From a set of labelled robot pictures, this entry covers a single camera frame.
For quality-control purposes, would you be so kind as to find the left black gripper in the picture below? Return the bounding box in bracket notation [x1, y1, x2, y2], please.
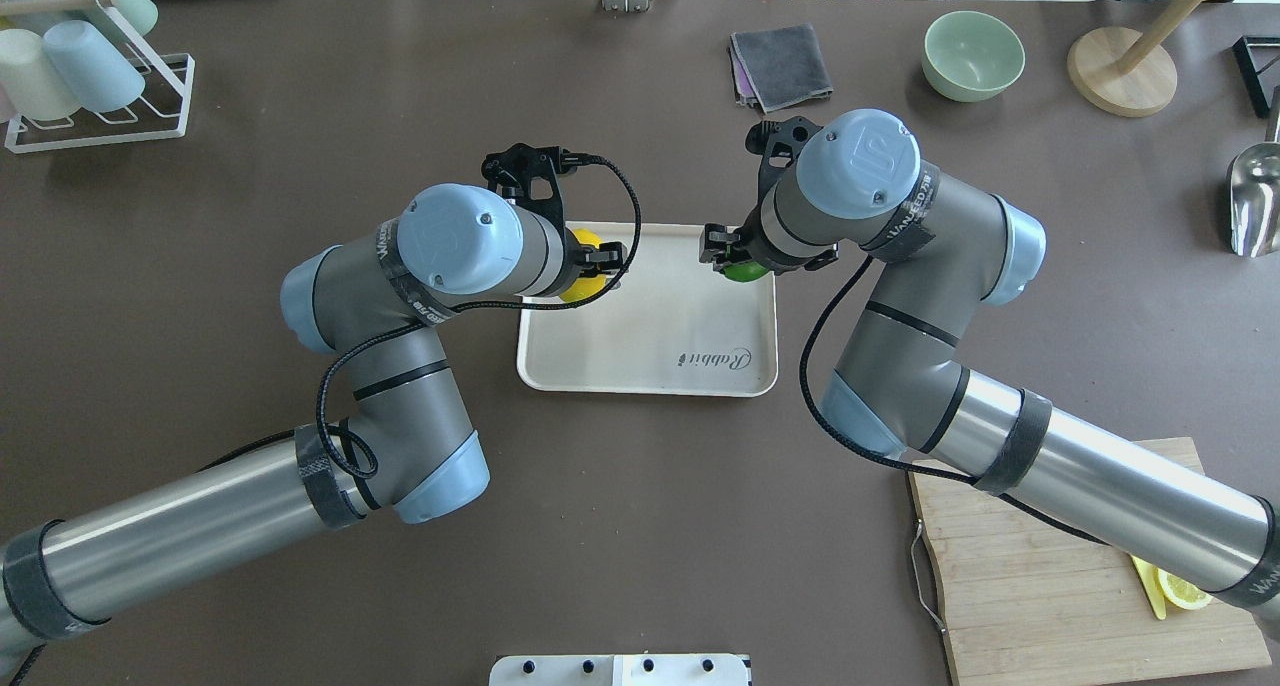
[563, 241, 628, 294]

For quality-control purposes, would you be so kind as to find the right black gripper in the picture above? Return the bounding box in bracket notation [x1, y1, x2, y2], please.
[699, 224, 838, 273]

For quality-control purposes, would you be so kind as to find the yellow lemon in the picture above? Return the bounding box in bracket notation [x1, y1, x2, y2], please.
[559, 229, 613, 305]

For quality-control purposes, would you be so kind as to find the green lime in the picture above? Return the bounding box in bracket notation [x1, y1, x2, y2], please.
[721, 259, 772, 282]

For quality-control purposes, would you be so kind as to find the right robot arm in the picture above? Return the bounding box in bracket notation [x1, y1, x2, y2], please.
[699, 109, 1279, 639]

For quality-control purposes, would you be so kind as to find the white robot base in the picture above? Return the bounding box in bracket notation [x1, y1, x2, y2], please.
[488, 653, 753, 685]

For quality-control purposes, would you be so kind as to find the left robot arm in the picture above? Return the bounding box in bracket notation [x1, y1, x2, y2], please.
[3, 184, 637, 672]

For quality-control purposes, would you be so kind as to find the beige rabbit tray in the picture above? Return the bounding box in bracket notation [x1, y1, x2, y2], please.
[516, 224, 780, 398]

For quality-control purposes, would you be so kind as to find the purple cloth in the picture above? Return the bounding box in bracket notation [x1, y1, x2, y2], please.
[728, 47, 759, 108]

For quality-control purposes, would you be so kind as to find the grey cloth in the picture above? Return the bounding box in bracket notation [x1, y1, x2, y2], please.
[728, 22, 833, 115]

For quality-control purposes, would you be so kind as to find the green bowl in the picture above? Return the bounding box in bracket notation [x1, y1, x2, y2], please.
[922, 12, 1027, 102]

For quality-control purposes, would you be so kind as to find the wooden mug tree stand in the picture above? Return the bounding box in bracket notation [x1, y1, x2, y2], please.
[1068, 0, 1219, 118]

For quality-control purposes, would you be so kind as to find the wooden cutting board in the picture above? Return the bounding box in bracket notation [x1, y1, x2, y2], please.
[908, 474, 1277, 685]

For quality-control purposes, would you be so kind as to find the light blue cup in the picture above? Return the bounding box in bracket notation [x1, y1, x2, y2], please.
[42, 20, 145, 113]

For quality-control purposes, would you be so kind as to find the metal scoop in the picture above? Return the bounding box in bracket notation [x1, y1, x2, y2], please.
[1229, 90, 1279, 259]

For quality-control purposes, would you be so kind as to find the yellow plastic knife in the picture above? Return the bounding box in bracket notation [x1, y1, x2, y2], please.
[1129, 554, 1169, 621]

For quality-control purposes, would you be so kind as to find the upper lemon slice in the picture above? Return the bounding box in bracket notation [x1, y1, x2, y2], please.
[1155, 568, 1213, 610]

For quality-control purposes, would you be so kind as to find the cream cup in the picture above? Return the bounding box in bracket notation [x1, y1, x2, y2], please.
[1, 27, 81, 122]

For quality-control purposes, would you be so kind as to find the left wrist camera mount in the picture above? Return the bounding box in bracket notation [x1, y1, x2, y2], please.
[481, 143, 586, 229]

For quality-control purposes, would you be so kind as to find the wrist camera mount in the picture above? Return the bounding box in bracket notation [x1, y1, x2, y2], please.
[744, 116, 822, 206]
[481, 143, 586, 229]

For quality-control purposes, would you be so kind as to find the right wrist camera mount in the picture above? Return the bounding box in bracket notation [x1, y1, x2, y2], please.
[744, 116, 822, 206]

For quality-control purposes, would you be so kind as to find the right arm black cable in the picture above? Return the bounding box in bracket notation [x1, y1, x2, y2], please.
[797, 253, 1111, 546]

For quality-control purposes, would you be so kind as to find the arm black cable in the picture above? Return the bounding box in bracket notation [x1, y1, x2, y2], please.
[5, 154, 643, 686]
[797, 253, 1111, 546]

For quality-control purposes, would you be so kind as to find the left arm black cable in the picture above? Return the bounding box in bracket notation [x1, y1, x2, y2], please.
[5, 154, 643, 686]

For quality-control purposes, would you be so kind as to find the white wire cup rack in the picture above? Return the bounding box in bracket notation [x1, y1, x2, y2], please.
[3, 0, 196, 154]

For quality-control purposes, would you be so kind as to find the black frame object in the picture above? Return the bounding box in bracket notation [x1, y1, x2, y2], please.
[1231, 35, 1279, 118]

